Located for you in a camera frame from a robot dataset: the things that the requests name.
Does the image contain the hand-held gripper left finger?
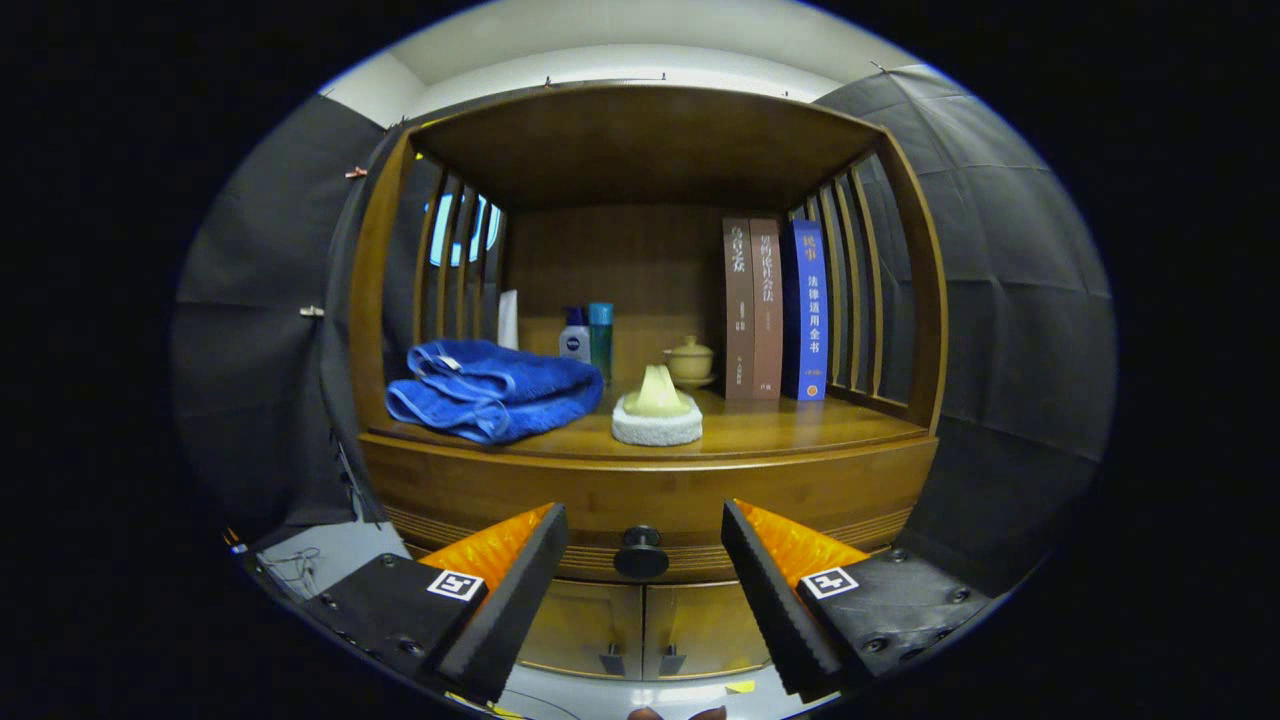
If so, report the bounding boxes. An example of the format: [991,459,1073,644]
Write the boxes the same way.
[300,502,569,706]

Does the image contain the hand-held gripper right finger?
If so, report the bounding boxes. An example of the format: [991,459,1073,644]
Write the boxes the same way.
[720,498,996,703]

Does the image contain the wooden drawer with black knob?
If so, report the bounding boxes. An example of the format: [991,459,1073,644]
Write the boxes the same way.
[358,432,941,586]

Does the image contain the green-handled white scrub sponge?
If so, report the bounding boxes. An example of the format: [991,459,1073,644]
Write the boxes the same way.
[611,364,704,447]

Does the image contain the wooden cabinet door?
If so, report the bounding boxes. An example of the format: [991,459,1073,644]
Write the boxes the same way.
[517,578,646,683]
[643,582,773,683]

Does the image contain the wooden countertop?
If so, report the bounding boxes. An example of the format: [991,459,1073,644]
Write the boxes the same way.
[365,385,931,461]

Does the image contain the brown wooden cabinet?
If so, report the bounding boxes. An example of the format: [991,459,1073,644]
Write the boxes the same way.
[345,84,949,683]

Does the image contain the folded blue towel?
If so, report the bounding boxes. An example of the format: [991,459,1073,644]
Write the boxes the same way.
[385,339,606,445]

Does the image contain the beige lidded tea cup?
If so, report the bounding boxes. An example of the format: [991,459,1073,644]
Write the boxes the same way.
[663,335,717,389]

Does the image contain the white lotion bottle blue cap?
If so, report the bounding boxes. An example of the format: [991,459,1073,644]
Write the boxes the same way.
[558,306,592,364]

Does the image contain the teal clear bottle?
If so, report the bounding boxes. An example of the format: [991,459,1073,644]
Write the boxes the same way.
[588,302,615,386]

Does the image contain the reddish brown book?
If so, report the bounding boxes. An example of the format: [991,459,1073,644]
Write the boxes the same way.
[750,218,785,400]

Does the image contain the blue book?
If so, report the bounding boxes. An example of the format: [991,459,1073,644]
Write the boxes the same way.
[781,220,829,402]

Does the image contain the dark brown book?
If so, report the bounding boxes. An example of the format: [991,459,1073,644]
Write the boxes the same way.
[722,218,756,401]

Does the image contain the thin black floor cable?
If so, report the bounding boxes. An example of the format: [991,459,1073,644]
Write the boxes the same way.
[500,688,581,720]

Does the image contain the tangled floor cables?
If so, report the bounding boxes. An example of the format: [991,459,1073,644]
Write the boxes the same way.
[258,545,323,591]

